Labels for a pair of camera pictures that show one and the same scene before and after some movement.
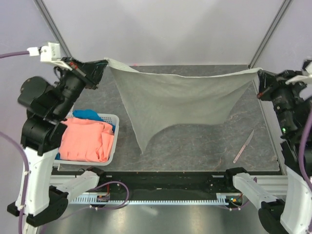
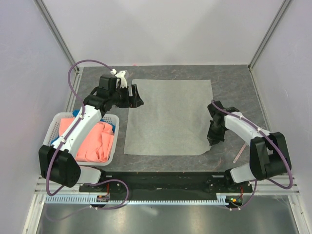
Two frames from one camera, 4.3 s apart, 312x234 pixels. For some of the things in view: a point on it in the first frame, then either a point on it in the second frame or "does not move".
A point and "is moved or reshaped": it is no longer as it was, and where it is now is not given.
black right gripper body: (270, 90) to (216, 132)
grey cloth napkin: (153, 103) is moved or reshaped
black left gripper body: (82, 70) to (123, 101)
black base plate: (162, 182) does not move
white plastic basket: (112, 118) does not move
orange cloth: (86, 140) does not move
